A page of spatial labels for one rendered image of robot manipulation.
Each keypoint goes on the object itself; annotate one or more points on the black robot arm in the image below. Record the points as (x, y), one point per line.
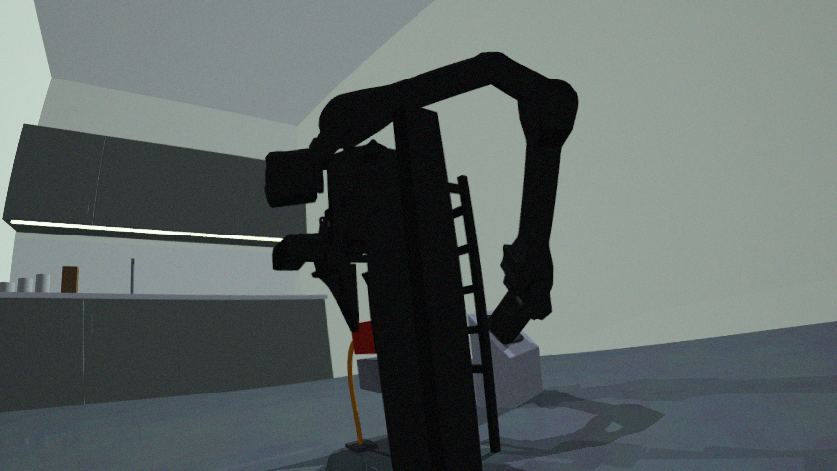
(547, 109)

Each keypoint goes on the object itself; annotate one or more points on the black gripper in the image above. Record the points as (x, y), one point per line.
(347, 234)

